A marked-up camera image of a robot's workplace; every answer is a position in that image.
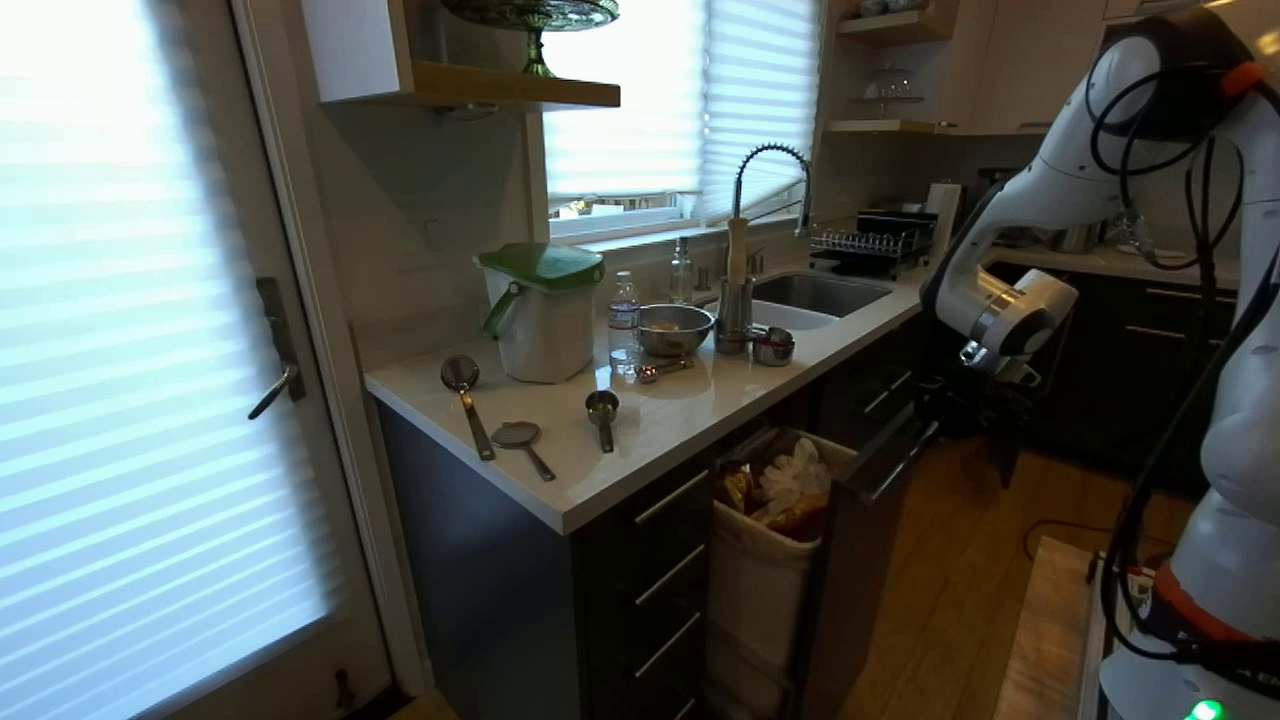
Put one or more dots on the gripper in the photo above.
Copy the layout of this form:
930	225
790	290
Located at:
980	408

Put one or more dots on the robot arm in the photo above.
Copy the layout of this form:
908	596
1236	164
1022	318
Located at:
1040	190

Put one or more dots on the dark bin drawer front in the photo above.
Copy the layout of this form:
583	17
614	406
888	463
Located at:
850	580

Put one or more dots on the white trash bin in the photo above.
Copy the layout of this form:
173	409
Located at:
750	600

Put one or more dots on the white compost bin green lid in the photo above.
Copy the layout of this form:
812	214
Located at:
545	320

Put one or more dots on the dark base cabinets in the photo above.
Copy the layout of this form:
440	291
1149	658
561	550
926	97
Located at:
1120	380

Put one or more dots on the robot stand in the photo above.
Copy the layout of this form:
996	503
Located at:
1045	640

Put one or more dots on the heap of trash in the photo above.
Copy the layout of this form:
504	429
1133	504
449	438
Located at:
785	490

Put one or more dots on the paper towel roll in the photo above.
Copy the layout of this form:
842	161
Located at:
943	220

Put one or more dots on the black dish rack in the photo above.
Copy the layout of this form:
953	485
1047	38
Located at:
870	245

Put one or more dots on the sink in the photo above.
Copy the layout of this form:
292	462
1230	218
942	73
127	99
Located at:
815	292

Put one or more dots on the steel utensil holder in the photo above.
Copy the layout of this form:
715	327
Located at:
734	315

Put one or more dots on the metal bowl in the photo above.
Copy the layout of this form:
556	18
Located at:
675	335

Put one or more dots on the metal measuring spoon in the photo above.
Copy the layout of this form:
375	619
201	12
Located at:
650	372

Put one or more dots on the clear soap bottle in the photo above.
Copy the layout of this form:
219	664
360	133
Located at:
681	275

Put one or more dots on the glass dome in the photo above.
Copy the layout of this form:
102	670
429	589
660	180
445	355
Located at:
890	88

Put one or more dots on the spring kitchen tap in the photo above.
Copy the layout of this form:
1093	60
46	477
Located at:
770	148

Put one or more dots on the white upper cabinets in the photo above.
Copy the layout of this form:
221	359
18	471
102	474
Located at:
1020	60

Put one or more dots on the clear water bottle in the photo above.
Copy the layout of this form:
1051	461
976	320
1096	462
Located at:
624	320

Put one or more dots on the wooden corner shelves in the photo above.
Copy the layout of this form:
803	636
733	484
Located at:
890	25

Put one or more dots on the window with white blinds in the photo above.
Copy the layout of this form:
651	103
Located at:
650	100

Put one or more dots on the green glass cake stand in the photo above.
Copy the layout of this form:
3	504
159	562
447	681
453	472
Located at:
540	15

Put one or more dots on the door with white blind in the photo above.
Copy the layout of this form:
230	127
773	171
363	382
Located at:
150	350

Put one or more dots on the wooden wall shelf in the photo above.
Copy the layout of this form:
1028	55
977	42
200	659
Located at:
510	90

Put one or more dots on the white wall cabinet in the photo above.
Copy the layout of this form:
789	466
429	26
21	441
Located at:
355	45

